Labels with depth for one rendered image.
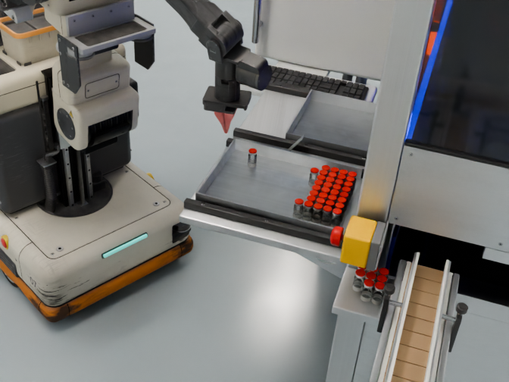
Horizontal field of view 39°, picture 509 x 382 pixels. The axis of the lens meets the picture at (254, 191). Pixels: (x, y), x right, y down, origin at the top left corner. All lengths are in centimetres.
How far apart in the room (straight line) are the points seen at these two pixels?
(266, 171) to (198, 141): 175
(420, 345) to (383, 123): 41
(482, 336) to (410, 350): 33
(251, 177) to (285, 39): 81
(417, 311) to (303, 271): 145
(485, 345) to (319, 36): 122
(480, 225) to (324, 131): 68
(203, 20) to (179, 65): 272
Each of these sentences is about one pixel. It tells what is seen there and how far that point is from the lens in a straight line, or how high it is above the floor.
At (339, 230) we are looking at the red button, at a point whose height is 101.
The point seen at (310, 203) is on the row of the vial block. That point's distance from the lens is 166.
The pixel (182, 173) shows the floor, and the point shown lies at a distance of 332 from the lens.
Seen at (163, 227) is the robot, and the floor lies 25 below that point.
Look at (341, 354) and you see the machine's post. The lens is 178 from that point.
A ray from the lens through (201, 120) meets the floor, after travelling 372.
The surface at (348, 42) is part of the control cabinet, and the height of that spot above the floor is 92.
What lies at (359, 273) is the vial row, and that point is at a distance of 150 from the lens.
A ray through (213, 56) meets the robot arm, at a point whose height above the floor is 124.
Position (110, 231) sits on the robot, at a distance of 258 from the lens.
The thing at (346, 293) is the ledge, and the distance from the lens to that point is 152.
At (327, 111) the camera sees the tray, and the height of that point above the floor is 88.
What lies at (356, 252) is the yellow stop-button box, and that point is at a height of 100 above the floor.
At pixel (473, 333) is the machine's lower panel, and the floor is 77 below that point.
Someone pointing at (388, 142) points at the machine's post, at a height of 120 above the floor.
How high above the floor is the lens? 193
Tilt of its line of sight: 37 degrees down
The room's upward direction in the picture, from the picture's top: 4 degrees clockwise
